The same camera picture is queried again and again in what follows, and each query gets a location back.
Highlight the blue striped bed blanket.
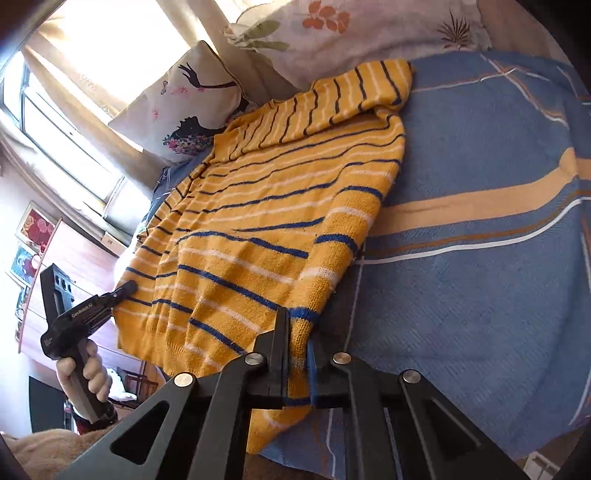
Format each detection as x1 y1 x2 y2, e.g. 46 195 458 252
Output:
139 50 591 480

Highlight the white figure print pillow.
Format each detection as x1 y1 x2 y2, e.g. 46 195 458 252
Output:
107 41 260 163

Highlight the wooden cabinet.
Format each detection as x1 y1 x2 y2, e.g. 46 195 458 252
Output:
15 218 149 377

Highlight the beige curtain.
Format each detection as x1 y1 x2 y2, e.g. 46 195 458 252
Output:
21 0 259 204

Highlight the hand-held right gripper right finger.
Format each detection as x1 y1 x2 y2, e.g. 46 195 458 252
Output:
307 342 532 480

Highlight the person's left hand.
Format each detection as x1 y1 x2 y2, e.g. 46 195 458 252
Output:
56 340 113 422

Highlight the floral leaf print pillow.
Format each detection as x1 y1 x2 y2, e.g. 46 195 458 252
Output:
223 0 491 89

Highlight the yellow striped knit sweater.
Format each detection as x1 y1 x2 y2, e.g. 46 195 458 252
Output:
112 58 415 455

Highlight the rose picture frame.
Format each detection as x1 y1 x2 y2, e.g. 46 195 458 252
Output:
15 202 57 256

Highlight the beige fuzzy blanket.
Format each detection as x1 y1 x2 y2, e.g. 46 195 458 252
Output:
0 427 116 480

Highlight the window frame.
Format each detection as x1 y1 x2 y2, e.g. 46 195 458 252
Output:
0 50 144 208

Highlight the blue picture frame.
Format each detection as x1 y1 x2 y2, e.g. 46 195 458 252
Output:
6 242 38 288

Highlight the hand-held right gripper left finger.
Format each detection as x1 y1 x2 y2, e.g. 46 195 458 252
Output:
54 308 291 480

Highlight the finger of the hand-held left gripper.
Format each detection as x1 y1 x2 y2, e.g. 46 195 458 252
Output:
111 281 138 306

